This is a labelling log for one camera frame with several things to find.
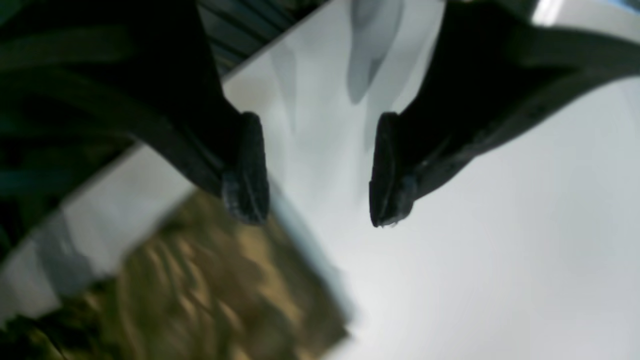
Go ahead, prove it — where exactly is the camouflage T-shirt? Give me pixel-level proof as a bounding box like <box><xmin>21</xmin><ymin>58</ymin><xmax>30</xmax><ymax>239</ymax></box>
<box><xmin>1</xmin><ymin>191</ymin><xmax>348</xmax><ymax>360</ymax></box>

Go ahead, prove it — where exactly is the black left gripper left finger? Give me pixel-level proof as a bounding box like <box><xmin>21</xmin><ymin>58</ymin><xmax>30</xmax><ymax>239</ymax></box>
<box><xmin>1</xmin><ymin>0</ymin><xmax>270</xmax><ymax>224</ymax></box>

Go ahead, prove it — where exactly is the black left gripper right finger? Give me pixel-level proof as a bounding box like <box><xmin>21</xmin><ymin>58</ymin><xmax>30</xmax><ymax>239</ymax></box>
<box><xmin>369</xmin><ymin>0</ymin><xmax>640</xmax><ymax>227</ymax></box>

